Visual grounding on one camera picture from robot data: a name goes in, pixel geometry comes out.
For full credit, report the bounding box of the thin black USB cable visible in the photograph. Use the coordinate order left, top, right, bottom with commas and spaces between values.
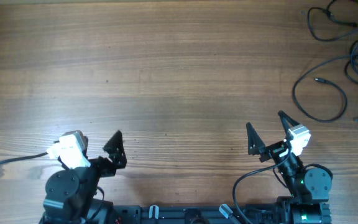
291, 52, 358, 123

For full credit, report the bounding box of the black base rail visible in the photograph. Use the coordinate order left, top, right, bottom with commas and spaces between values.
112, 202, 332, 224

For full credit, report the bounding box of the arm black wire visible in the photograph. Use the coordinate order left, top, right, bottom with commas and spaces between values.
0, 151, 105, 218
232, 149, 334, 224

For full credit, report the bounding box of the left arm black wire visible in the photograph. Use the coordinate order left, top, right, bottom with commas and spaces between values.
0, 151, 105, 218

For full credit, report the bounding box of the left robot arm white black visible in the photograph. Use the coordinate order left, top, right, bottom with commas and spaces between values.
40, 130, 127, 223

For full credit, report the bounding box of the medium black USB cable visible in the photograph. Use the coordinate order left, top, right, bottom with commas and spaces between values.
301, 0, 358, 42

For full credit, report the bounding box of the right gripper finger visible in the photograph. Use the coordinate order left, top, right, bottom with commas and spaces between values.
278, 110, 300, 140
246, 123, 266, 156

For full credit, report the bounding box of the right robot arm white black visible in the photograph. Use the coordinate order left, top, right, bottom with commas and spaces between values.
241, 111, 333, 223

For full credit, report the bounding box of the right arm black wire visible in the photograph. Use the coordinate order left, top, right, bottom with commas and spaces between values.
232, 149, 334, 224

